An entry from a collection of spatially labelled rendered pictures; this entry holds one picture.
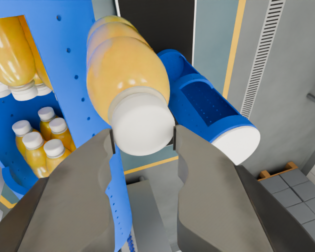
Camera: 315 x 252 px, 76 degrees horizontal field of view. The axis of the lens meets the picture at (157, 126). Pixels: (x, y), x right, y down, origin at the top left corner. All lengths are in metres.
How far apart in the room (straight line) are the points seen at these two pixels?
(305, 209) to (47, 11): 3.90
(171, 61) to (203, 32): 0.39
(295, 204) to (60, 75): 3.81
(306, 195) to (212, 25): 3.12
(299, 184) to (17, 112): 4.00
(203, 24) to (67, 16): 1.52
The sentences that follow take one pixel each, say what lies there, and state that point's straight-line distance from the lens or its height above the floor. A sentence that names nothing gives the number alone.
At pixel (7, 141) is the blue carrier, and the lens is 0.64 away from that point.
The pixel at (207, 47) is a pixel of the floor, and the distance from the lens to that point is 1.87.
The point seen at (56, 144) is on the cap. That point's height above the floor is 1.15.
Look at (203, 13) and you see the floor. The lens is 1.76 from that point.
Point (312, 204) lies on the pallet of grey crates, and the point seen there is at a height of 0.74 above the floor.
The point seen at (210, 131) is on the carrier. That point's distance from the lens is 0.88.
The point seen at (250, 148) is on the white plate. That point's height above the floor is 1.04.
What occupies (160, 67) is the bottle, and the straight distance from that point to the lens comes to 0.16.
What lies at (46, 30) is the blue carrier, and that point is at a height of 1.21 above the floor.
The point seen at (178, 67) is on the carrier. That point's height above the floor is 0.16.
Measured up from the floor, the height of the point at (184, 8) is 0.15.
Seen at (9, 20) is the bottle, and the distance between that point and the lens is 0.37.
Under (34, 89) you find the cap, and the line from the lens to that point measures 0.42.
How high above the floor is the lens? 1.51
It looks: 46 degrees down
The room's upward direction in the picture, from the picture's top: 155 degrees clockwise
